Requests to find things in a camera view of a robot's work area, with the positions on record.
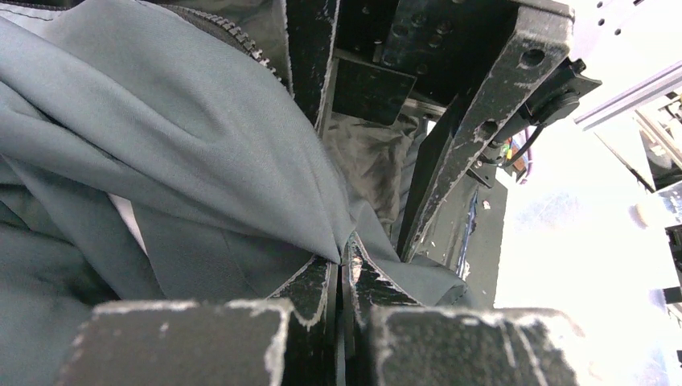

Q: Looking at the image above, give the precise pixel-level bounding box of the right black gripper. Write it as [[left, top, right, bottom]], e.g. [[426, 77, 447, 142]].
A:
[[285, 0, 600, 262]]

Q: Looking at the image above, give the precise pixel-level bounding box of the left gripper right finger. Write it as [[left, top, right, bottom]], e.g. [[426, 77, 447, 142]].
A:
[[342, 234, 586, 385]]

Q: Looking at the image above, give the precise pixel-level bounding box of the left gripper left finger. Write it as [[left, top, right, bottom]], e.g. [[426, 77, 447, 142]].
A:
[[55, 257, 338, 385]]

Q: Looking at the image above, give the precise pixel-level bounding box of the grey black zip jacket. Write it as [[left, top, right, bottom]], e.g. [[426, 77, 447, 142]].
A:
[[1, 1, 467, 385]]

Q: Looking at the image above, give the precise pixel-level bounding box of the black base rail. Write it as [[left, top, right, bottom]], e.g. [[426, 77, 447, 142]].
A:
[[413, 177, 507, 309]]

